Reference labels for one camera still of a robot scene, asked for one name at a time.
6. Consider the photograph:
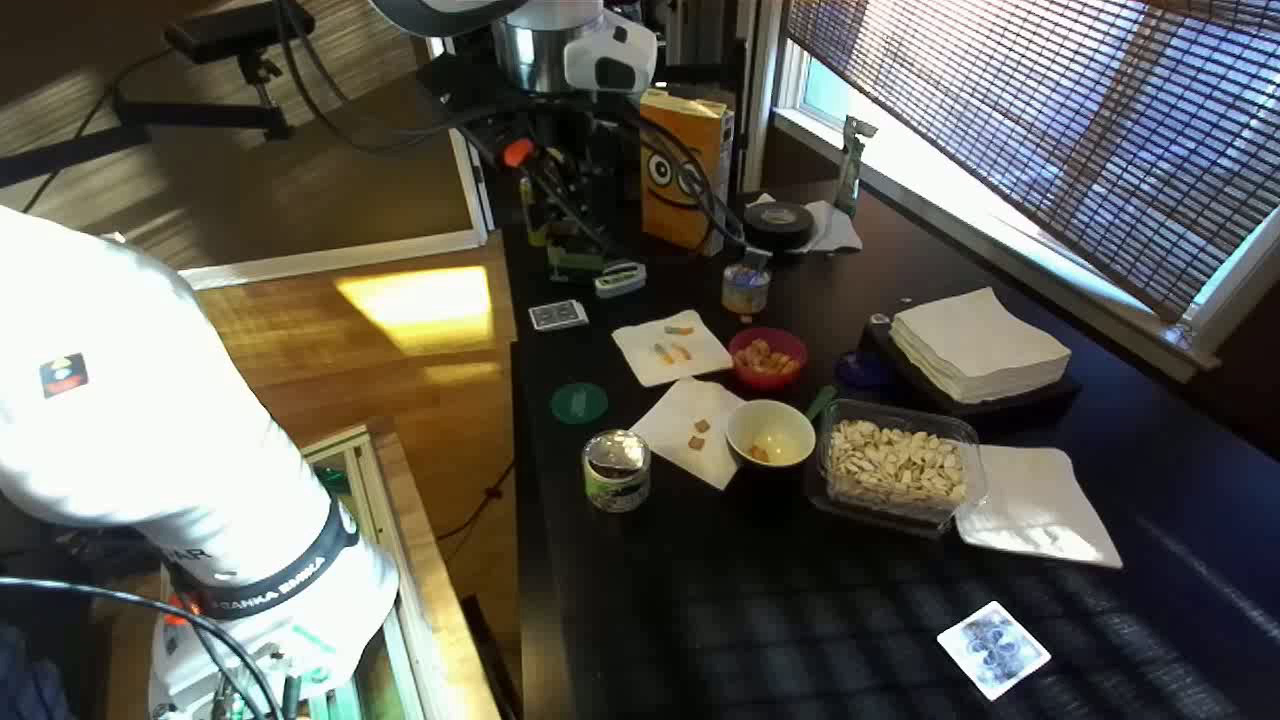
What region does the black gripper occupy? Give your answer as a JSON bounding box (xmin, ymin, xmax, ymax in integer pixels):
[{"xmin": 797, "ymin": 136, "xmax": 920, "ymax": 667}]
[{"xmin": 525, "ymin": 93, "xmax": 634, "ymax": 203}]

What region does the yellow green snack can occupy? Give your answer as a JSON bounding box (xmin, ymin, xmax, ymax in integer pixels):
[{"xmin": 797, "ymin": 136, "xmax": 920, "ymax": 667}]
[{"xmin": 579, "ymin": 430, "xmax": 654, "ymax": 515}]

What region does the red bowl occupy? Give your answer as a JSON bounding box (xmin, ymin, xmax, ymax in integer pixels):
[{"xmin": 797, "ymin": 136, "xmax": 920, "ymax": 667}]
[{"xmin": 725, "ymin": 324, "xmax": 811, "ymax": 396}]

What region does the white bowl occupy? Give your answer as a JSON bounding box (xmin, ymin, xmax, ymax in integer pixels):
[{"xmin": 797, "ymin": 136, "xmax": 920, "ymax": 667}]
[{"xmin": 725, "ymin": 396, "xmax": 821, "ymax": 471}]

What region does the orange cardboard box with face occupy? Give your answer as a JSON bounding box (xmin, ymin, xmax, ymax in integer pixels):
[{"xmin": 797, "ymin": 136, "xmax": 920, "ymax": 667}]
[{"xmin": 634, "ymin": 89, "xmax": 738, "ymax": 257}]

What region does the white remote device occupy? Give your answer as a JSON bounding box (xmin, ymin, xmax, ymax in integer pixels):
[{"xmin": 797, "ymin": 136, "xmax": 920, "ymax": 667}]
[{"xmin": 592, "ymin": 257, "xmax": 652, "ymax": 300}]

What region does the blue playing card deck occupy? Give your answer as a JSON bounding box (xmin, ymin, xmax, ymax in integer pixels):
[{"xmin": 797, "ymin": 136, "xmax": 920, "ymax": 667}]
[{"xmin": 525, "ymin": 297, "xmax": 592, "ymax": 335}]

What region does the black tape roll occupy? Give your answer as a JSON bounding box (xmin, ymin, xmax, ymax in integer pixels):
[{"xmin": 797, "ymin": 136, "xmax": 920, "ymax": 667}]
[{"xmin": 738, "ymin": 197, "xmax": 821, "ymax": 257}]

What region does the white napkin with gummy candies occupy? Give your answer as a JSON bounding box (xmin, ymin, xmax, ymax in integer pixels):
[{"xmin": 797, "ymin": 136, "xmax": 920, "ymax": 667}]
[{"xmin": 607, "ymin": 309, "xmax": 737, "ymax": 393}]

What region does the small glass jar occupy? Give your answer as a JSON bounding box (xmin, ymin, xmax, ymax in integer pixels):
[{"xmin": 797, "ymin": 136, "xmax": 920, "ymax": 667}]
[{"xmin": 721, "ymin": 257, "xmax": 776, "ymax": 322}]

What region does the round green plastic lid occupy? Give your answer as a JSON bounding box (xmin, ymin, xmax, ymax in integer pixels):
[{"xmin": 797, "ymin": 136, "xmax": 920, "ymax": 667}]
[{"xmin": 549, "ymin": 379, "xmax": 612, "ymax": 430}]

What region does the crumpled white paper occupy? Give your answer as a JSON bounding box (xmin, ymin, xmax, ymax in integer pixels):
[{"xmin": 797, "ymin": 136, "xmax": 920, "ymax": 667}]
[{"xmin": 744, "ymin": 193, "xmax": 868, "ymax": 261}]

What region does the stack of white napkins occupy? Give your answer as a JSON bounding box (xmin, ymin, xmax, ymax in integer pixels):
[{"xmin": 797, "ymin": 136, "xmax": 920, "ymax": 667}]
[{"xmin": 887, "ymin": 283, "xmax": 1076, "ymax": 408}]

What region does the clear plastic container of popcorn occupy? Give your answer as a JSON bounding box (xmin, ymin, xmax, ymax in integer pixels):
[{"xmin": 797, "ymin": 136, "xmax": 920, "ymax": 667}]
[{"xmin": 801, "ymin": 396, "xmax": 986, "ymax": 539}]

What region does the brown slatted window blind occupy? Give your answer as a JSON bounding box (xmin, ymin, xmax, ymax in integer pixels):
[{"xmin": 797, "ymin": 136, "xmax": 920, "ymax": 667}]
[{"xmin": 780, "ymin": 0, "xmax": 1280, "ymax": 324}]

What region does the wooden robot platform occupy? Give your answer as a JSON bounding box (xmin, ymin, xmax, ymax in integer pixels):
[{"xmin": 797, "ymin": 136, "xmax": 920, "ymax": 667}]
[{"xmin": 295, "ymin": 421, "xmax": 504, "ymax": 720}]

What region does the blue patterned playing card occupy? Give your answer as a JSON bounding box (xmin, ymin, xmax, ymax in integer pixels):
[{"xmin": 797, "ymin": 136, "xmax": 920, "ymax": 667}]
[{"xmin": 933, "ymin": 595, "xmax": 1057, "ymax": 704}]

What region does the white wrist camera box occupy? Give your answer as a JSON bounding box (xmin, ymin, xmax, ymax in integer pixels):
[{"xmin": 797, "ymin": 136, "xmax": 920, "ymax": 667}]
[{"xmin": 554, "ymin": 14, "xmax": 663, "ymax": 97}]

